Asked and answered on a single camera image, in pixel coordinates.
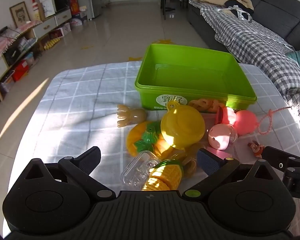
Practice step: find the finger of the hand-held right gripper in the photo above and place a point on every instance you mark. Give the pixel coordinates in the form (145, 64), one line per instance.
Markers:
(277, 158)

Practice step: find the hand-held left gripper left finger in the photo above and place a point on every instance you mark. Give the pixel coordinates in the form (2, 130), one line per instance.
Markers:
(90, 160)

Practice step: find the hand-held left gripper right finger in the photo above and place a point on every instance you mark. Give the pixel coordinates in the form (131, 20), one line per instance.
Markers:
(208, 163)

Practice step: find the translucent starfish toy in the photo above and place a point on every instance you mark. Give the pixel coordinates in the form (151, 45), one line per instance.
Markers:
(190, 163)

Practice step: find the small red brown figurine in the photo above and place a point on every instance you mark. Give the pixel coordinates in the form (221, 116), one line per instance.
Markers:
(256, 148)

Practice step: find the yellow toy corn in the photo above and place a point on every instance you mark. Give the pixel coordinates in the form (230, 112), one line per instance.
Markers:
(165, 177)

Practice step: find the clear plastic case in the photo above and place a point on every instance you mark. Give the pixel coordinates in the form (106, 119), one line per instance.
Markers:
(135, 170)

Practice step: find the translucent tan octopus toy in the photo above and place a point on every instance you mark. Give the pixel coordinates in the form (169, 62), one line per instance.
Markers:
(135, 116)

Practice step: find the green plastic box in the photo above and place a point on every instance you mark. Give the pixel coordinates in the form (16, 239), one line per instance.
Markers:
(190, 80)

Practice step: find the pink ball with holes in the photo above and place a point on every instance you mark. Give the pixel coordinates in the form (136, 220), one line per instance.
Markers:
(221, 136)

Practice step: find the yellow round plastic toy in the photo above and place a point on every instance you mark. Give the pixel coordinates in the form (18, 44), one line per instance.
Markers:
(182, 127)

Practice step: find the plain pink ball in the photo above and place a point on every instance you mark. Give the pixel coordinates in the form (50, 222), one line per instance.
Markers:
(245, 122)

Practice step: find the orange toy pumpkin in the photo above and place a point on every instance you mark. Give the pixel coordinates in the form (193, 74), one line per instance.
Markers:
(137, 140)

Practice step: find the pink red toy cup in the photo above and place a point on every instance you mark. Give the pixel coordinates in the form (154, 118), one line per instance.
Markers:
(227, 115)

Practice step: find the grey checked table cloth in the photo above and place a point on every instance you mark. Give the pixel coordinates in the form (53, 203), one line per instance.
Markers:
(90, 92)

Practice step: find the red storage box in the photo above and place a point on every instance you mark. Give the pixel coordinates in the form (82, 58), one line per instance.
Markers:
(21, 69)

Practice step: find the checked sofa cover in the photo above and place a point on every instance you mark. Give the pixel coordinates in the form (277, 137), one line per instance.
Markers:
(252, 42)

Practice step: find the row of yellow bottles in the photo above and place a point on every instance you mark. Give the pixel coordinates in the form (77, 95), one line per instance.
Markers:
(51, 43)

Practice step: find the white pink box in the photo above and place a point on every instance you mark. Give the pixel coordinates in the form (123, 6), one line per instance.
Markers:
(65, 28)

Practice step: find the white blue round box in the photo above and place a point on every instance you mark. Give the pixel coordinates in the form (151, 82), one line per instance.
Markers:
(77, 21)

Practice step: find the white wooden cabinet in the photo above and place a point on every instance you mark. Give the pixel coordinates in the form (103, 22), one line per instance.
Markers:
(47, 26)

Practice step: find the pink lace cloth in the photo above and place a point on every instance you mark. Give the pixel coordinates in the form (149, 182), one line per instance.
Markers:
(0, 47)

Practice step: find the dark grey sofa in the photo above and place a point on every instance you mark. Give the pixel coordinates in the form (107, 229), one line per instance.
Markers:
(277, 7)

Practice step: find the red gift box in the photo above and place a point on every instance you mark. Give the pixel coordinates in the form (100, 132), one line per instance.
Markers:
(74, 5)

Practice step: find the wooden framed picture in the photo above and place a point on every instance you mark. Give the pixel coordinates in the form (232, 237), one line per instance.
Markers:
(19, 15)

